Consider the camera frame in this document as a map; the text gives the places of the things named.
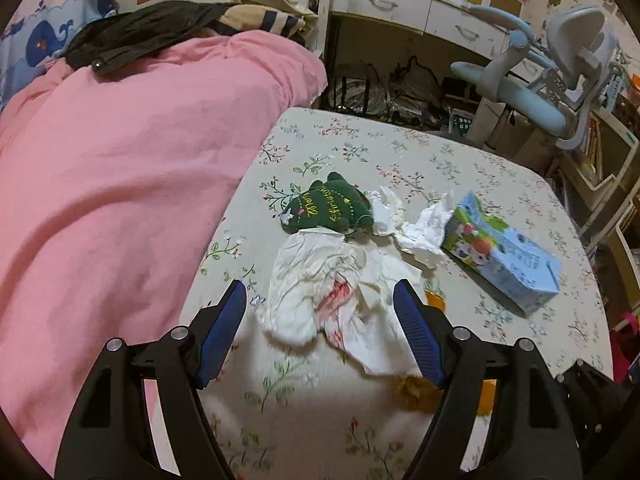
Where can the light blue milk carton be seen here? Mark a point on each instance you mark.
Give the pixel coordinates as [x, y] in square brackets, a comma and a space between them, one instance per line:
[505, 265]

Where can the green plush toy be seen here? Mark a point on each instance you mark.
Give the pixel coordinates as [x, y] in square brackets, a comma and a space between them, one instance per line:
[320, 207]

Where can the blue grey desk chair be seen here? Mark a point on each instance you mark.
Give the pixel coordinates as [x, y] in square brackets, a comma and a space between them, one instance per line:
[540, 95]

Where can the pink blanket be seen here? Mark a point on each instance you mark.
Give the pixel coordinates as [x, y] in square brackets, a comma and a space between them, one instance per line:
[125, 185]

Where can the beige navy striped cloth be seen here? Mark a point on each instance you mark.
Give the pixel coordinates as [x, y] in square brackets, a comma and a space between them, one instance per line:
[265, 20]

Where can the black jacket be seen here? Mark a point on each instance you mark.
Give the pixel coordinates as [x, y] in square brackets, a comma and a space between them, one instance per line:
[145, 30]

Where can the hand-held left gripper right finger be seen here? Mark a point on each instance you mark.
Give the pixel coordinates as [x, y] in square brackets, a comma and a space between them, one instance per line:
[420, 340]

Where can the white desk with drawers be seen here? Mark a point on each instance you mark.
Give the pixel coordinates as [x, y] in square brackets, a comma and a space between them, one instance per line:
[400, 7]

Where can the floral tablecloth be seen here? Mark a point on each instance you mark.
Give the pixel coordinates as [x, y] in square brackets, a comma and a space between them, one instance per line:
[350, 150]

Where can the orange peel piece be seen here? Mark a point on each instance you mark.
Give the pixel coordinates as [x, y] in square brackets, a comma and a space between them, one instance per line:
[417, 395]
[435, 301]
[484, 397]

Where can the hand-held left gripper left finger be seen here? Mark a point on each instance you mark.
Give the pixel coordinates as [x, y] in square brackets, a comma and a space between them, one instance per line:
[220, 340]

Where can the small white tissue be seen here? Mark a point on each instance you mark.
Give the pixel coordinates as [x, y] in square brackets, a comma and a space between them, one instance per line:
[385, 210]

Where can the row of upright books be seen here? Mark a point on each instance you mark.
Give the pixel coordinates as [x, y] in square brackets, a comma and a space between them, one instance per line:
[590, 142]

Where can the red tote bag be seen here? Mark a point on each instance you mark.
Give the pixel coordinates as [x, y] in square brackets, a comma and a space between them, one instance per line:
[627, 350]

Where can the whale print curtain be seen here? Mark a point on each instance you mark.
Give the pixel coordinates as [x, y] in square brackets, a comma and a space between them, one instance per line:
[45, 40]

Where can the large stained white tissue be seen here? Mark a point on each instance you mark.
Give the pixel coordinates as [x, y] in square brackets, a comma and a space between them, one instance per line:
[300, 280]

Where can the small white shelf trolley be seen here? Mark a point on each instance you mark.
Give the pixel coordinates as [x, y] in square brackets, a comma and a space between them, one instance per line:
[610, 180]

